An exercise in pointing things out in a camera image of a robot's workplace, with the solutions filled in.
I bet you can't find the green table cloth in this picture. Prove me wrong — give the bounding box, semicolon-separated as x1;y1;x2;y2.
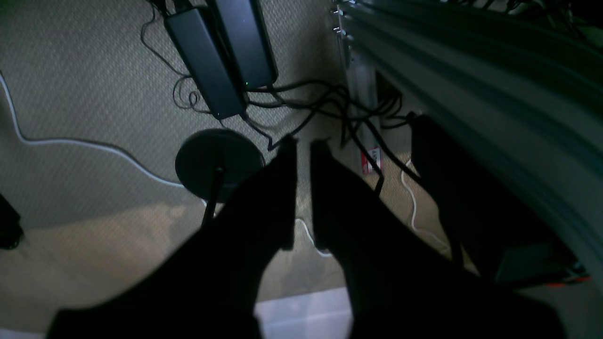
337;0;603;288

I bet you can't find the white cable on floor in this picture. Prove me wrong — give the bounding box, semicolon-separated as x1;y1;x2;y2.
0;73;208;203

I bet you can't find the black power adapter brick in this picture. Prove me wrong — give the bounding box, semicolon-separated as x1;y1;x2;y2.
164;7;248;121

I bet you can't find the aluminium table frame leg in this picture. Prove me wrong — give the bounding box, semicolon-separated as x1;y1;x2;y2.
331;0;383;170

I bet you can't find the round black stand base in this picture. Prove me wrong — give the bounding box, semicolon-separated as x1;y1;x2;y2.
175;129;265;203

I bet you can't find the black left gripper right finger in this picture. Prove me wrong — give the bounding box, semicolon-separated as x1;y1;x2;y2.
310;141;567;339

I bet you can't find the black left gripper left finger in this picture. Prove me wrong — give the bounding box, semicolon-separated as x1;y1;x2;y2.
47;137;297;339

